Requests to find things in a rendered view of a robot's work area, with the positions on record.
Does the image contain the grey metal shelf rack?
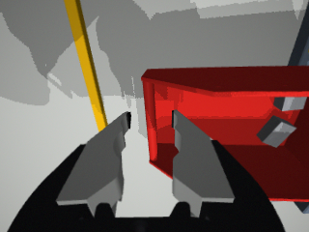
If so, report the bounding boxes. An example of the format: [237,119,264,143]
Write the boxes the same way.
[288,3,309,214]

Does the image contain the grey metal block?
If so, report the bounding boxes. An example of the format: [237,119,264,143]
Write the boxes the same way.
[256,115,296,148]
[273,97,307,111]

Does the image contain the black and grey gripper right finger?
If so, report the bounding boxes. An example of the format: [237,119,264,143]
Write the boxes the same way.
[172,109,286,232]

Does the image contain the yellow bar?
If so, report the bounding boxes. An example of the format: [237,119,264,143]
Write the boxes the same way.
[64,0,108,131]

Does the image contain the red bin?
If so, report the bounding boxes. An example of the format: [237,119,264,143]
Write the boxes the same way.
[141,66,309,202]

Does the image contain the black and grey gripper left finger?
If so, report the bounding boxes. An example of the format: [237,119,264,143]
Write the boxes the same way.
[7,111,131,232]

